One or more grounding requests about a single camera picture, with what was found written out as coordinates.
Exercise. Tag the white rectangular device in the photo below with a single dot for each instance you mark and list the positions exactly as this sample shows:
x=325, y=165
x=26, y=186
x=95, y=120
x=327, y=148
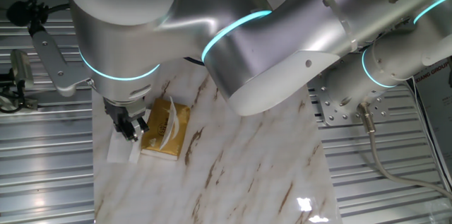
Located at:
x=22, y=68

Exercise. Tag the marble pattern table sheet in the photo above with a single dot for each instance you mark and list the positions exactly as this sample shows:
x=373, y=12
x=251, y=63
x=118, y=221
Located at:
x=229, y=164

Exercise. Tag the white paper napkin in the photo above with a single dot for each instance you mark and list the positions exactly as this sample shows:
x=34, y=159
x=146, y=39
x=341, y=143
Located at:
x=171, y=121
x=118, y=150

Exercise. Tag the gold tissue pack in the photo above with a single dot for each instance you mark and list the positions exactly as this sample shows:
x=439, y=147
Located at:
x=180, y=121

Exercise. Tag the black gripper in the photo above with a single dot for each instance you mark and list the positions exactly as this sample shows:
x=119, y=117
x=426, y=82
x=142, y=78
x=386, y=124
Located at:
x=123, y=112

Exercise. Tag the white printed sign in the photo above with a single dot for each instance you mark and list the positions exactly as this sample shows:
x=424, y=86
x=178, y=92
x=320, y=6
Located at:
x=438, y=111

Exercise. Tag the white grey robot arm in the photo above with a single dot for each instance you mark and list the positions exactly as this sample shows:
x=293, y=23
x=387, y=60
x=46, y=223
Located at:
x=282, y=22

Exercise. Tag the clear plastic film piece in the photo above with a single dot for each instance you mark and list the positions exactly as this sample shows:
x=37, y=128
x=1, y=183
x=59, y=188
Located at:
x=441, y=213

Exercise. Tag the metal clamp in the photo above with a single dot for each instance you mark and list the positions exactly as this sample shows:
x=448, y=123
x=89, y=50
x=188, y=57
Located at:
x=30, y=104

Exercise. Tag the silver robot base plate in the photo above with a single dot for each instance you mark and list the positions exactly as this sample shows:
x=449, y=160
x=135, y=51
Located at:
x=332, y=114

